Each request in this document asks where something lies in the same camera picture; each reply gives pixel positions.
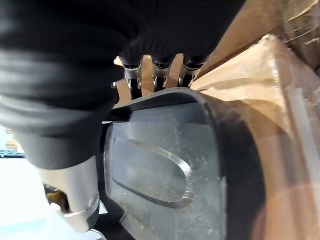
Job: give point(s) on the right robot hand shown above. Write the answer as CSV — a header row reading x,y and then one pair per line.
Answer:
x,y
62,62

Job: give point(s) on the black sole-shaped part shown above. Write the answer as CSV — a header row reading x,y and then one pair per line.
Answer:
x,y
162,162

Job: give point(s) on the clear plastic box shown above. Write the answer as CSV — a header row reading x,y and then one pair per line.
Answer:
x,y
297,105

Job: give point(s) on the brown cardboard piece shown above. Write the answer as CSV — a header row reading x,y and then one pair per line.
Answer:
x,y
240,72

